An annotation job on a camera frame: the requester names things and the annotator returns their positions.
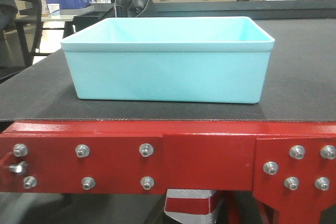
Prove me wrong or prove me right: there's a light blue plastic bin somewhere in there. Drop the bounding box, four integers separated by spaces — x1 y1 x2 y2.
61 17 275 104

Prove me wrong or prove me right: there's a black conveyor belt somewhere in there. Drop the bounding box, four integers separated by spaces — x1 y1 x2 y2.
1 0 335 122

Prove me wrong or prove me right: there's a black backpack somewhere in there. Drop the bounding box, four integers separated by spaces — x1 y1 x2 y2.
114 0 157 17

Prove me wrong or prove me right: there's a red conveyor frame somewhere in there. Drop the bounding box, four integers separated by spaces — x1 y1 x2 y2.
1 121 335 223

